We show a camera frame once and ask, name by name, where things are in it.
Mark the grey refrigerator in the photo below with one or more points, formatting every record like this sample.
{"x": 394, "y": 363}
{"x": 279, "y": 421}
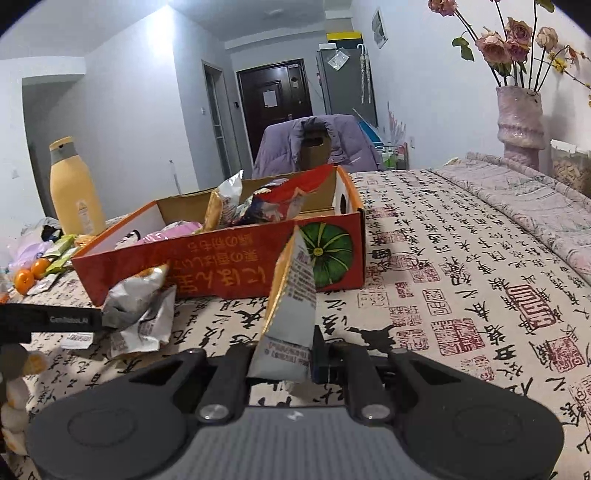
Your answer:
{"x": 341, "y": 92}

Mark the green snack packet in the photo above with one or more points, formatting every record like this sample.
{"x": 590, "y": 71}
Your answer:
{"x": 61, "y": 264}
{"x": 63, "y": 243}

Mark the yellow and black box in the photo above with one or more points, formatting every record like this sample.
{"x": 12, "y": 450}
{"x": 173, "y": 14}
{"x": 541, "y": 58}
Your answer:
{"x": 344, "y": 37}

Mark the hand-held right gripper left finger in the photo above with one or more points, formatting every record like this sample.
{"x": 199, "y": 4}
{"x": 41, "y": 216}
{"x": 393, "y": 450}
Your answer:
{"x": 235, "y": 369}

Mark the wooden chair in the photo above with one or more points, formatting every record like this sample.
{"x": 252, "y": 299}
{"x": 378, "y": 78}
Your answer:
{"x": 316, "y": 154}

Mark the white folded umbrella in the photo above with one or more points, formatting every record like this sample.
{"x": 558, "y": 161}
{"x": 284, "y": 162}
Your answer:
{"x": 364, "y": 74}

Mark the yellow bottle with grey collar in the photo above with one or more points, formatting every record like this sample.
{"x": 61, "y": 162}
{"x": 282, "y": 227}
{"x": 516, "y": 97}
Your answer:
{"x": 76, "y": 194}

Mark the gold edged silver snack packet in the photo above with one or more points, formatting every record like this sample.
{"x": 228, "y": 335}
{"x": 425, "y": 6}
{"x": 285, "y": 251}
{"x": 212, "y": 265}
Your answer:
{"x": 291, "y": 304}

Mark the small orange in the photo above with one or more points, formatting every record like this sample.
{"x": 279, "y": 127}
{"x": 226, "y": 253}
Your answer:
{"x": 23, "y": 280}
{"x": 40, "y": 267}

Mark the grey side door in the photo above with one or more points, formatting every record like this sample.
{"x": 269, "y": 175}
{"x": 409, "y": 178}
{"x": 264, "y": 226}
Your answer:
{"x": 217, "y": 129}

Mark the orange cardboard box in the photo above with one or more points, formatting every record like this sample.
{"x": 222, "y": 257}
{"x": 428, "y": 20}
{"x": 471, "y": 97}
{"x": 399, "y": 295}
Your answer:
{"x": 221, "y": 267}

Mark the white paper notice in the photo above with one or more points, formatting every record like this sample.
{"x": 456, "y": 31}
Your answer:
{"x": 269, "y": 99}

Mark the pile of mixed snack packets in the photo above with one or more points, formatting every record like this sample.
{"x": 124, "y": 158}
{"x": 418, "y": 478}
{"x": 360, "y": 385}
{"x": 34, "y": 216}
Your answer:
{"x": 272, "y": 203}

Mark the purple padded jacket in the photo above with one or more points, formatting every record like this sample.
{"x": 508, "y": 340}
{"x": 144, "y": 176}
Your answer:
{"x": 277, "y": 152}

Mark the pink wall decal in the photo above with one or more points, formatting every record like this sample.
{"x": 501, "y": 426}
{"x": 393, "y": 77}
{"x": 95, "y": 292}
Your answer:
{"x": 397, "y": 127}

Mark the clear storage jar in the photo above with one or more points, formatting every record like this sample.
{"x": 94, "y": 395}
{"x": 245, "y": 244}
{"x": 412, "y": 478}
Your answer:
{"x": 570, "y": 170}

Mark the silver snack packet black print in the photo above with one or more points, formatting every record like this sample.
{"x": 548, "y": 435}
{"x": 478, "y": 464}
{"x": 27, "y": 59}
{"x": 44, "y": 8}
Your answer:
{"x": 145, "y": 332}

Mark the lilac plastic bag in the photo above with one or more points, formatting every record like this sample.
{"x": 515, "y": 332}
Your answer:
{"x": 25, "y": 254}

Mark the clear plastic pouch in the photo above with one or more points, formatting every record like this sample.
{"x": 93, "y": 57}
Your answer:
{"x": 338, "y": 59}

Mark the framed wall picture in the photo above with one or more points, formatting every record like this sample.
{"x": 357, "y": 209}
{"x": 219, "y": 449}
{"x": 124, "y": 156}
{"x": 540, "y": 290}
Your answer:
{"x": 379, "y": 27}

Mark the dark entrance door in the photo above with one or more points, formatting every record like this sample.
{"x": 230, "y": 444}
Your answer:
{"x": 251, "y": 115}

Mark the light blue folding rack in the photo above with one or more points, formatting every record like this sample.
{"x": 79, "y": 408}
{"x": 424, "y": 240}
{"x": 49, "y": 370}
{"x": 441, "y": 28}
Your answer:
{"x": 365, "y": 123}

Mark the metal storage rack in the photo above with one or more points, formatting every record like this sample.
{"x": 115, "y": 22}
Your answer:
{"x": 392, "y": 159}

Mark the pink quilted blanket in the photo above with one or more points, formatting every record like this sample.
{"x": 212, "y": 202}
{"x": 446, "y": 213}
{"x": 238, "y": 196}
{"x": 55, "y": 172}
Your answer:
{"x": 531, "y": 198}

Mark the pink textured vase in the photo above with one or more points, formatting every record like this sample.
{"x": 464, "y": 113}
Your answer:
{"x": 519, "y": 134}

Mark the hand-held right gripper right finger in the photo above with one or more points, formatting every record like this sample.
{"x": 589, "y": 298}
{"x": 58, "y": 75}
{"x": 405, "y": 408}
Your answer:
{"x": 317, "y": 357}

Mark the yellow blossom twigs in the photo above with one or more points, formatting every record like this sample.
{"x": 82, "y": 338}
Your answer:
{"x": 561, "y": 62}

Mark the flat silver snack packet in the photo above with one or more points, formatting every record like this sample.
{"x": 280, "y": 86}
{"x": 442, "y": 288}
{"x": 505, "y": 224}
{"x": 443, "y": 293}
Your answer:
{"x": 40, "y": 286}

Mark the dried pink roses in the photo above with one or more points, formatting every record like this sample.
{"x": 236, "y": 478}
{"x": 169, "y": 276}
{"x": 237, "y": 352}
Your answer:
{"x": 496, "y": 46}

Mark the person's left hand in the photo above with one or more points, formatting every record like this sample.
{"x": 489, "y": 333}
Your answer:
{"x": 14, "y": 406}

